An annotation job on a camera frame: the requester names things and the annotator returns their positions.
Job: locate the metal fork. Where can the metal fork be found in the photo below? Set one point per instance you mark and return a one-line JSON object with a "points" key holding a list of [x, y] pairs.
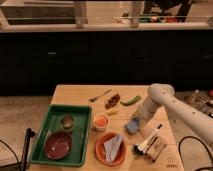
{"points": [[97, 97]]}

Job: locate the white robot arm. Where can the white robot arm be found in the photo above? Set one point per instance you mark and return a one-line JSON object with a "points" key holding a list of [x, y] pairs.
{"points": [[163, 95]]}

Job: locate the white handled brush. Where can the white handled brush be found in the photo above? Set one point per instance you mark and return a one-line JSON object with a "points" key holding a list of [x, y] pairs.
{"points": [[140, 148]]}

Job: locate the black stand left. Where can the black stand left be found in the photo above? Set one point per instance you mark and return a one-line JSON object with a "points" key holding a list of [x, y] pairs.
{"points": [[21, 165]]}

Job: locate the yellow food piece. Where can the yellow food piece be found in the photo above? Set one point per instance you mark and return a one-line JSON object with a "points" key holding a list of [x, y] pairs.
{"points": [[111, 112]]}

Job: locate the brown food pieces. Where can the brown food pieces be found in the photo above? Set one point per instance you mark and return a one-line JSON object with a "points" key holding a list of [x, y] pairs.
{"points": [[112, 102]]}

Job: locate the green chili pepper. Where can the green chili pepper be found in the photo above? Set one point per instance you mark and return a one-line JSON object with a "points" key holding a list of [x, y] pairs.
{"points": [[132, 101]]}

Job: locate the blue sponge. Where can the blue sponge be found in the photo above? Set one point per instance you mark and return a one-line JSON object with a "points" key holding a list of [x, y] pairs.
{"points": [[133, 126]]}

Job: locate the small brown cup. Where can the small brown cup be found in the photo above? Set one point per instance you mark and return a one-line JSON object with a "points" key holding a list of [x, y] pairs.
{"points": [[67, 122]]}

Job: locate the wooden holder box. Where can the wooden holder box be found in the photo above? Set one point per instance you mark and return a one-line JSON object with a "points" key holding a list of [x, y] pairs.
{"points": [[156, 148]]}

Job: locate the white cup orange contents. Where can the white cup orange contents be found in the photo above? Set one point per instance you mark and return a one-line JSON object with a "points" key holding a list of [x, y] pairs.
{"points": [[100, 122]]}

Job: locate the green plastic tray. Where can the green plastic tray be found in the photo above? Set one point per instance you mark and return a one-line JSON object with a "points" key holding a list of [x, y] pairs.
{"points": [[79, 133]]}

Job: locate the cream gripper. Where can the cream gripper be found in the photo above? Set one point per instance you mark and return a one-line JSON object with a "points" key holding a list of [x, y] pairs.
{"points": [[145, 111]]}

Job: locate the grey folded napkin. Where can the grey folded napkin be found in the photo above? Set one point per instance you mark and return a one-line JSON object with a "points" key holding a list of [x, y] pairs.
{"points": [[112, 146]]}

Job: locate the dark red bowl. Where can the dark red bowl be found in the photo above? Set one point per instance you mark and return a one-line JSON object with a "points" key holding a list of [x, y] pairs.
{"points": [[58, 145]]}

